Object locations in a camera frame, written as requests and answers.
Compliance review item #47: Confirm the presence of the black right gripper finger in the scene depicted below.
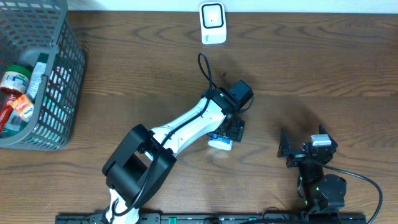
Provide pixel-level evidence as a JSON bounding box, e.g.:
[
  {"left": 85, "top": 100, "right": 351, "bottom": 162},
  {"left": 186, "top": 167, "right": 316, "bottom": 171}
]
[
  {"left": 277, "top": 128, "right": 290, "bottom": 157},
  {"left": 318, "top": 124, "right": 331, "bottom": 139}
]

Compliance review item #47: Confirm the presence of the white blue-label tub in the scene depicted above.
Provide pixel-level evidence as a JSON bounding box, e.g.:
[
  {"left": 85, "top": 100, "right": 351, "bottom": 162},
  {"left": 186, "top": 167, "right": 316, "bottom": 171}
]
[{"left": 208, "top": 133, "right": 233, "bottom": 151}]

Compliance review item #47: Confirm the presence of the orange snack packet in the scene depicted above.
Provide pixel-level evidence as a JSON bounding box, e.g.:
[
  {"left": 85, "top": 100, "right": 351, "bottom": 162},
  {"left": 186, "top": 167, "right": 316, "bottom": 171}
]
[{"left": 11, "top": 95, "right": 34, "bottom": 122}]

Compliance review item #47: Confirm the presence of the green 3M package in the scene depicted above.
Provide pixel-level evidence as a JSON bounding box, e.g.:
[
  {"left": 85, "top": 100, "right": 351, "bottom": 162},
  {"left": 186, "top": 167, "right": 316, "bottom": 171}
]
[{"left": 1, "top": 53, "right": 49, "bottom": 138}]

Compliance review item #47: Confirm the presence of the green-lid jar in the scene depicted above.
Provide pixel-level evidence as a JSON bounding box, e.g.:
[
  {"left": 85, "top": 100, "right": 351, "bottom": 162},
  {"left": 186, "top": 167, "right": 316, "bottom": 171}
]
[{"left": 1, "top": 64, "right": 32, "bottom": 96}]

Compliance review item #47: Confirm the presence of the light green crinkled pouch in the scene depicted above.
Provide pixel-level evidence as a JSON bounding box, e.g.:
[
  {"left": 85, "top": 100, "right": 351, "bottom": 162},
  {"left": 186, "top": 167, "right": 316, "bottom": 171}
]
[{"left": 25, "top": 62, "right": 47, "bottom": 100}]

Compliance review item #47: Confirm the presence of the red stick sachet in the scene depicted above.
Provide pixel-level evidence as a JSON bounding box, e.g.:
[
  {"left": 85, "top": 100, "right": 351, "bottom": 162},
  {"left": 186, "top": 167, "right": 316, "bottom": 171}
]
[{"left": 0, "top": 95, "right": 16, "bottom": 133}]

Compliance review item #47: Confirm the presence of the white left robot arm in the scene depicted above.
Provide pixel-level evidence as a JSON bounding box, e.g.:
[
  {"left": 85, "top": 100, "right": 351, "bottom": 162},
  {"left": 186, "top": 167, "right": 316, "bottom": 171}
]
[{"left": 102, "top": 86, "right": 253, "bottom": 223}]

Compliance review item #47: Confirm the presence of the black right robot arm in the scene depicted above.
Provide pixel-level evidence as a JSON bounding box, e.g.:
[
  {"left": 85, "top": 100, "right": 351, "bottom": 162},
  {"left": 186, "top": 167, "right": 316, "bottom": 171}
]
[{"left": 277, "top": 125, "right": 347, "bottom": 218}]

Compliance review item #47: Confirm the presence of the white barcode scanner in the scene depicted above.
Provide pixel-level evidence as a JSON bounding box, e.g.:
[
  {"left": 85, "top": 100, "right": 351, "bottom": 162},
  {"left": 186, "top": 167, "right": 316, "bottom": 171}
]
[{"left": 199, "top": 2, "right": 227, "bottom": 45}]

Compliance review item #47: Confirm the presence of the grey plastic mesh basket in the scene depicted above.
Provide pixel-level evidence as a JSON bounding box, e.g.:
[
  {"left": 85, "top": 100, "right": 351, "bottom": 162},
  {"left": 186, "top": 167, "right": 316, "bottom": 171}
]
[{"left": 1, "top": 0, "right": 86, "bottom": 151}]

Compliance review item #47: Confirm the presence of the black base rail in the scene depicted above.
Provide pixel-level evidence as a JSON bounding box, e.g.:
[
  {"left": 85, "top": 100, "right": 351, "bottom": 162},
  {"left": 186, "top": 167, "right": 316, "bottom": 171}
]
[{"left": 55, "top": 212, "right": 366, "bottom": 224}]

